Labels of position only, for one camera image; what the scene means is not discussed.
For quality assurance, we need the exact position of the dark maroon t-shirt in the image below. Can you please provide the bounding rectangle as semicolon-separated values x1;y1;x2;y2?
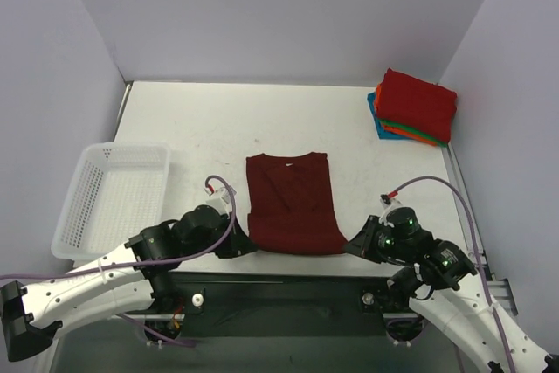
245;152;347;256

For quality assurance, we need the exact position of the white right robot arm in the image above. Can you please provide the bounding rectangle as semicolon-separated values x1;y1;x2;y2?
344;207;558;372

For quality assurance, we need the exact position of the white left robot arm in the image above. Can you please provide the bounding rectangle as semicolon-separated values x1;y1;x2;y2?
1;204;258;362

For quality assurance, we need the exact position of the white plastic basket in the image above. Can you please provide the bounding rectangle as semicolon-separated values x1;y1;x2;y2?
51;142;171;261

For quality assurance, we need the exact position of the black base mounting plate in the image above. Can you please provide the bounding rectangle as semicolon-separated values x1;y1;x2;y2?
135;272;427;341

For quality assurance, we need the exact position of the folded green t-shirt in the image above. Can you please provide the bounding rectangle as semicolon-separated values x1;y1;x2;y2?
380;119;447;147

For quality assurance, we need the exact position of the folded orange t-shirt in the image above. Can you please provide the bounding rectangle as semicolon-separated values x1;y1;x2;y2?
369;84;445;147

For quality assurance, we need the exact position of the folded blue t-shirt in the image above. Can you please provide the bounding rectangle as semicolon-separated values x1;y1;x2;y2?
367;92;407;141

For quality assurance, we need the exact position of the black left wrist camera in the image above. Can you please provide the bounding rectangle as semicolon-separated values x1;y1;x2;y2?
173;187;232;247

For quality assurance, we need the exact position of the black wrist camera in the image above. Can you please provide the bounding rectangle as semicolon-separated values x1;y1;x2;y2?
173;187;232;247
380;195;421;241

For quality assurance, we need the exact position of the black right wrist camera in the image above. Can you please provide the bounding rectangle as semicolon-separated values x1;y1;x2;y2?
380;195;421;241

